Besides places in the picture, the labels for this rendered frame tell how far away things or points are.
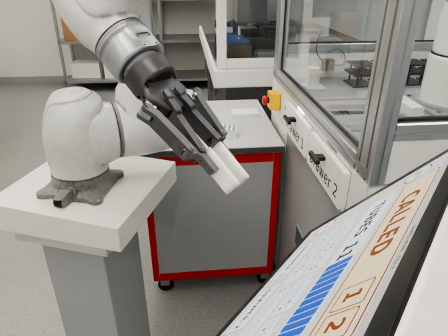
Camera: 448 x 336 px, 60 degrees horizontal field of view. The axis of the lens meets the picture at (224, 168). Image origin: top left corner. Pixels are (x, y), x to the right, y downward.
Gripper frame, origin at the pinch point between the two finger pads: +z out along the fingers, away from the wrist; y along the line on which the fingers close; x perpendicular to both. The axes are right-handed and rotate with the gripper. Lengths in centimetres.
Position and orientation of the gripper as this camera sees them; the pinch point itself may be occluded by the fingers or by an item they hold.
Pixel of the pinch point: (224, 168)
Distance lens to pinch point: 58.3
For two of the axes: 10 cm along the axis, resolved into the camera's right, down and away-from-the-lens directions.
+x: -5.4, 5.3, 6.5
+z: 6.3, 7.7, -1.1
